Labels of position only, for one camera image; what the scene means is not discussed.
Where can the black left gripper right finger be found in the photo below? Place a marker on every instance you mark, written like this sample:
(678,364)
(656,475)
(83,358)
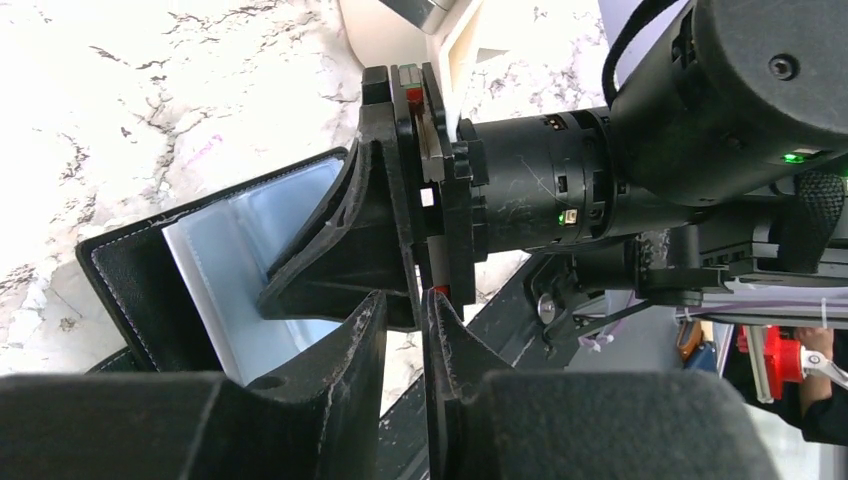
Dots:
(561,424)

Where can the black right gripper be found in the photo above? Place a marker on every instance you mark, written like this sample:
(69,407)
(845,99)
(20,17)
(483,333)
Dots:
(404,215)

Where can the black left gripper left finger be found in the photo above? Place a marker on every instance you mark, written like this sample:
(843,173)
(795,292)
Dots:
(314,417)

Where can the black leather card holder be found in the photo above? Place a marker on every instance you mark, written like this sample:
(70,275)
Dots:
(182,286)

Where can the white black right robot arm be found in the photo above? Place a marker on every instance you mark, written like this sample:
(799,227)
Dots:
(722,156)

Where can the cream oblong plastic tray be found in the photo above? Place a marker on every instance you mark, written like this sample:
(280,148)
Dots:
(453,36)

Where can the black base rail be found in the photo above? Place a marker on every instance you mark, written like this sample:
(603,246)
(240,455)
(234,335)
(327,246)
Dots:
(506,333)

